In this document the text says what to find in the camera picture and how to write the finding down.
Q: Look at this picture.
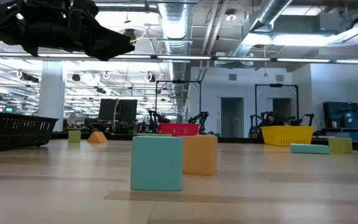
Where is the black background station frame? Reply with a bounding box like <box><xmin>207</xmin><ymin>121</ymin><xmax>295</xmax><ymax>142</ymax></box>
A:
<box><xmin>254</xmin><ymin>83</ymin><xmax>300</xmax><ymax>125</ymax></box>
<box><xmin>155</xmin><ymin>80</ymin><xmax>203</xmax><ymax>125</ymax></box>

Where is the green foam cube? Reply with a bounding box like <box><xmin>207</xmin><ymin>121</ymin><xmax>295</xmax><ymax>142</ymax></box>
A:
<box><xmin>67</xmin><ymin>129</ymin><xmax>82</xmax><ymax>144</ymax></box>

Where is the white building column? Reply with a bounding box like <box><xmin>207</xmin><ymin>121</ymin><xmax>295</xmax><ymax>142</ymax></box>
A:
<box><xmin>37</xmin><ymin>61</ymin><xmax>67</xmax><ymax>132</ymax></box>

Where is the yellow plastic basket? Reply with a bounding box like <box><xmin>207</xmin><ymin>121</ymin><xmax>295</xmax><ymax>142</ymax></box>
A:
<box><xmin>260</xmin><ymin>125</ymin><xmax>315</xmax><ymax>147</ymax></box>

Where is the silver spiral air duct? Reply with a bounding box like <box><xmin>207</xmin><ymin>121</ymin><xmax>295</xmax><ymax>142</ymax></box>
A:
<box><xmin>157</xmin><ymin>2</ymin><xmax>195</xmax><ymax>124</ymax></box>

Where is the black frame bar with lights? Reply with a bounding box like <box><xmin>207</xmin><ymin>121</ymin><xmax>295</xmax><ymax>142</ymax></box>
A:
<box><xmin>0</xmin><ymin>52</ymin><xmax>358</xmax><ymax>65</ymax></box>

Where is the round ceiling fixture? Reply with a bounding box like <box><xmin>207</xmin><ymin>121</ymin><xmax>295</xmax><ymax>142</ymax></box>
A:
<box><xmin>224</xmin><ymin>9</ymin><xmax>237</xmax><ymax>22</ymax></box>

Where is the bright ceiling light panel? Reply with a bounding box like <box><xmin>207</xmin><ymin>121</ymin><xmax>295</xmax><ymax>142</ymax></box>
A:
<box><xmin>242</xmin><ymin>32</ymin><xmax>338</xmax><ymax>48</ymax></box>

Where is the black overhead camera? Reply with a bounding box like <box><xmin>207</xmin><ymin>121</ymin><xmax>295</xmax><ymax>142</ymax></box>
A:
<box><xmin>123</xmin><ymin>28</ymin><xmax>137</xmax><ymax>43</ymax></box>

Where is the person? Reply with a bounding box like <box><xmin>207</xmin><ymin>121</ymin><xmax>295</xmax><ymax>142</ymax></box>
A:
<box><xmin>263</xmin><ymin>111</ymin><xmax>280</xmax><ymax>127</ymax></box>

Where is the green foam block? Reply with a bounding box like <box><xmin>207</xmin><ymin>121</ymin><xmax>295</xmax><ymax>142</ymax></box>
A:
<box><xmin>328</xmin><ymin>137</ymin><xmax>354</xmax><ymax>154</ymax></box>

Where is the orange foam wedge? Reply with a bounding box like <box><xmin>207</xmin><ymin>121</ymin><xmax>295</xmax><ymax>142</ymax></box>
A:
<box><xmin>86</xmin><ymin>131</ymin><xmax>109</xmax><ymax>144</ymax></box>

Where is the dark computer monitor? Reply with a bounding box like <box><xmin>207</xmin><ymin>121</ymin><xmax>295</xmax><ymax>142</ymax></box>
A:
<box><xmin>98</xmin><ymin>98</ymin><xmax>139</xmax><ymax>123</ymax></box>

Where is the orange foam cube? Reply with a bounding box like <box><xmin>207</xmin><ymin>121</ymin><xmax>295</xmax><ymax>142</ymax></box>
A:
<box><xmin>181</xmin><ymin>134</ymin><xmax>219</xmax><ymax>176</ymax></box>

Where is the grey door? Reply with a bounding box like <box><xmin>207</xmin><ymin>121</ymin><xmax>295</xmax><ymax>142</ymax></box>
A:
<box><xmin>220</xmin><ymin>96</ymin><xmax>245</xmax><ymax>138</ymax></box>
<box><xmin>272</xmin><ymin>98</ymin><xmax>293</xmax><ymax>125</ymax></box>

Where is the blue machine cart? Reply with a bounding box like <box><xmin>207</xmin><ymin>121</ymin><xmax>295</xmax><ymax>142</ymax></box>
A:
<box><xmin>322</xmin><ymin>101</ymin><xmax>358</xmax><ymax>142</ymax></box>

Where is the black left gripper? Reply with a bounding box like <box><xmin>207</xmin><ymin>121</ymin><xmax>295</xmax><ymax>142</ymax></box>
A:
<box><xmin>17</xmin><ymin>0</ymin><xmax>135</xmax><ymax>62</ymax></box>

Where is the light blue foam block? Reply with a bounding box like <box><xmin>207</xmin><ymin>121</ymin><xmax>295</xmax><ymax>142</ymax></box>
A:
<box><xmin>290</xmin><ymin>142</ymin><xmax>331</xmax><ymax>155</ymax></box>

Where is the light blue foam cube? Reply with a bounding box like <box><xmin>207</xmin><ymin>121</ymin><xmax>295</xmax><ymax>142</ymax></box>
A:
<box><xmin>131</xmin><ymin>136</ymin><xmax>184</xmax><ymax>192</ymax></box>

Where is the black plastic basket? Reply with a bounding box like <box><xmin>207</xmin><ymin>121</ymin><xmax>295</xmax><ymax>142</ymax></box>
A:
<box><xmin>0</xmin><ymin>111</ymin><xmax>59</xmax><ymax>152</ymax></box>

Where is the red plastic basket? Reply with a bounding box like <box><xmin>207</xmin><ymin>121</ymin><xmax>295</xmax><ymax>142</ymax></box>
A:
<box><xmin>158</xmin><ymin>122</ymin><xmax>200</xmax><ymax>138</ymax></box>

